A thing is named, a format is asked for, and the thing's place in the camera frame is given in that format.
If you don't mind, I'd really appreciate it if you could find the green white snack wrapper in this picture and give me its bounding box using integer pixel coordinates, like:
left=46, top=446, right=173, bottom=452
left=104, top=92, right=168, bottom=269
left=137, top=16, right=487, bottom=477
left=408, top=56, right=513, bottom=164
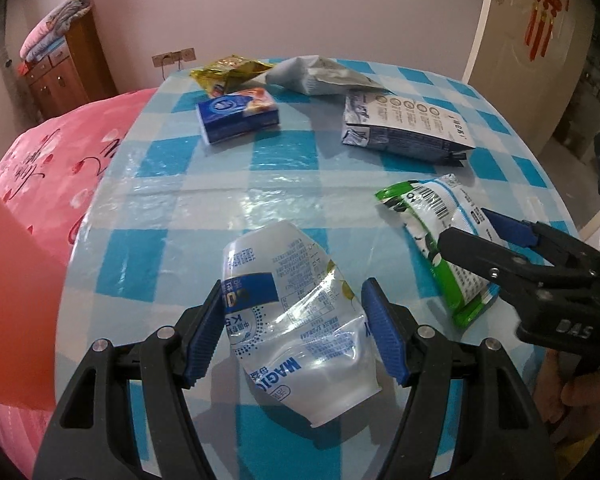
left=375, top=174, right=503, bottom=330

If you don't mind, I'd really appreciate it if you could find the clear crushed plastic bottle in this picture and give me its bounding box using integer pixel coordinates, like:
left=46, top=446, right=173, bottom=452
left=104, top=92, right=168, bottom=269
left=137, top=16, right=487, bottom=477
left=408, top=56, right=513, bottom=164
left=221, top=221, right=381, bottom=427

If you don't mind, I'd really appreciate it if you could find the grey white paper bag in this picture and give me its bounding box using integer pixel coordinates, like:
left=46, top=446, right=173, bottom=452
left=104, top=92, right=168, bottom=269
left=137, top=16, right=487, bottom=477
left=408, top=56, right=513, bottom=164
left=265, top=55, right=386, bottom=96

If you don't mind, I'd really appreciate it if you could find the blue Vinda tissue pack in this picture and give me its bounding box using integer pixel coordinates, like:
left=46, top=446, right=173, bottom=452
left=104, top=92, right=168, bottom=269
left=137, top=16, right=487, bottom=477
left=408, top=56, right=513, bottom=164
left=197, top=87, right=279, bottom=145

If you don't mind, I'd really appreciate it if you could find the person's hand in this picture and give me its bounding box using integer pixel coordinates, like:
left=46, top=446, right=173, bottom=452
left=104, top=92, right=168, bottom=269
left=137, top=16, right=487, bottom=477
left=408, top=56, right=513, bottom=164
left=533, top=349, right=600, bottom=451

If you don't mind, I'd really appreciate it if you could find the white blue milk carton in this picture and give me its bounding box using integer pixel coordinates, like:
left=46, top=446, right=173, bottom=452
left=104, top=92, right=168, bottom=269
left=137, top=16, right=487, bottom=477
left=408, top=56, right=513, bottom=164
left=341, top=91, right=475, bottom=165

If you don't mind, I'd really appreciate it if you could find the blue checkered tablecloth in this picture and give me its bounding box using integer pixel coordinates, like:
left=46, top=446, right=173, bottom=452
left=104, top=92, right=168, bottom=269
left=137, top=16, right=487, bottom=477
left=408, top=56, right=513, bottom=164
left=54, top=56, right=581, bottom=480

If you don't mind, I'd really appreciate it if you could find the pink heart bed cover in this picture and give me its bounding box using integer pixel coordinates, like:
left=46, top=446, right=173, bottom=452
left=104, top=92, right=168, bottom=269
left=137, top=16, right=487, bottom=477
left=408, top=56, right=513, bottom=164
left=0, top=89, right=155, bottom=479

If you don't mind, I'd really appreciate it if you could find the yellow snack wrapper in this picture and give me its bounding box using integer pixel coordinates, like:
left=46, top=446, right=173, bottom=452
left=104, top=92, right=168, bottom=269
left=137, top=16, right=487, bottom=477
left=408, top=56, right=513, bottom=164
left=189, top=54, right=274, bottom=98

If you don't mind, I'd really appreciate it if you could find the brown wooden cabinet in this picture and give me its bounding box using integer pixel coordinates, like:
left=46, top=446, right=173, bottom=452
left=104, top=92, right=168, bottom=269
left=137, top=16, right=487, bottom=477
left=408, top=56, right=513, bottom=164
left=23, top=11, right=119, bottom=120

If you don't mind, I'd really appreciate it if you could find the folded blankets stack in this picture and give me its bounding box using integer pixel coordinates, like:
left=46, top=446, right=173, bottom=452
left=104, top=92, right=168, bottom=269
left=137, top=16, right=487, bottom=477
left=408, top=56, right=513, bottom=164
left=19, top=0, right=92, bottom=63

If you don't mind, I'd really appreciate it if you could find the beige door with handle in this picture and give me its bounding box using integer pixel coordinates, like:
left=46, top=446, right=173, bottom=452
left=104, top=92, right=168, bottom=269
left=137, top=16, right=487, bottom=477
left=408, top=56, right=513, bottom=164
left=463, top=0, right=595, bottom=154

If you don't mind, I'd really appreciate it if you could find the wall power socket strip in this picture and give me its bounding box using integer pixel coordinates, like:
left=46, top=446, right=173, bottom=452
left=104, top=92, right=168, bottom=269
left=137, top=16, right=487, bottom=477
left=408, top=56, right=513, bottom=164
left=151, top=48, right=196, bottom=68

